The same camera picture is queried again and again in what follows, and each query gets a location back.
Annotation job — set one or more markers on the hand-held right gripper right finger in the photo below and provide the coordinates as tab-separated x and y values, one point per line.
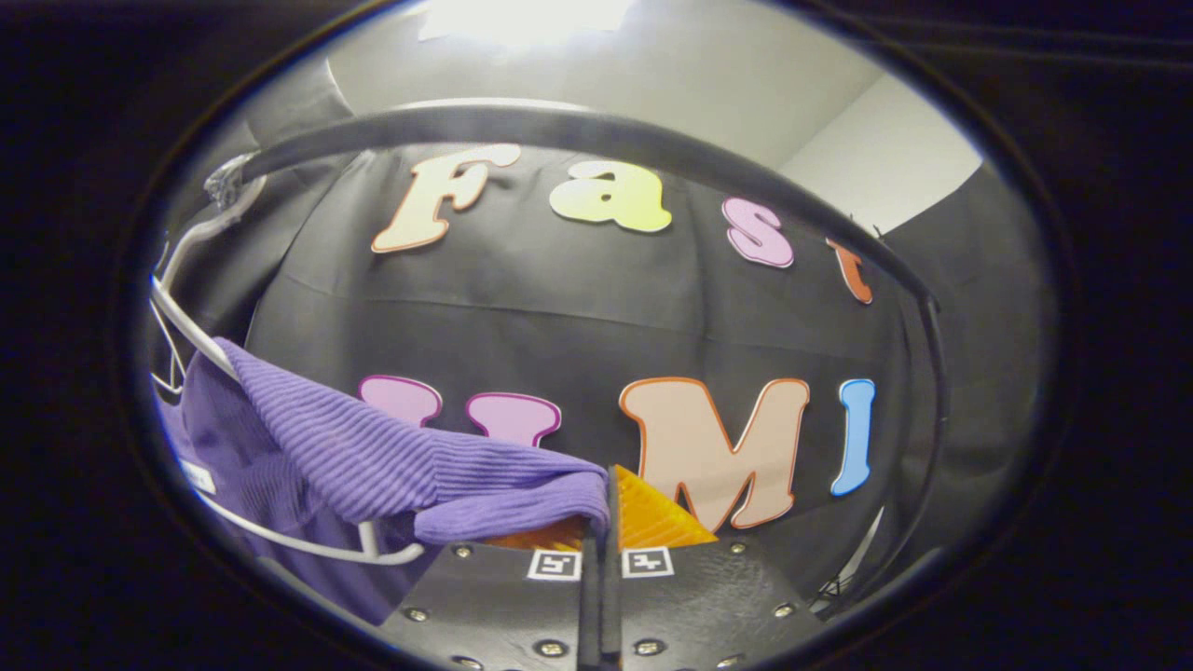
611	596

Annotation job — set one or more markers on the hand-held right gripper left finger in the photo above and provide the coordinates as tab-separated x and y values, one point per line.
503	606

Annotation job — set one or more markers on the white hanger with taped hook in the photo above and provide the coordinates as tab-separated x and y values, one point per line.
370	540

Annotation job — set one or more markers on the purple ribbed shirt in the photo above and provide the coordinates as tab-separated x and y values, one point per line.
373	457

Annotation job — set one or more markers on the ceiling light panel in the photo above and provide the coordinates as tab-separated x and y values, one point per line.
522	17

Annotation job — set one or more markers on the black clothes rail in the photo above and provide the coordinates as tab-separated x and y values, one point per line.
559	126

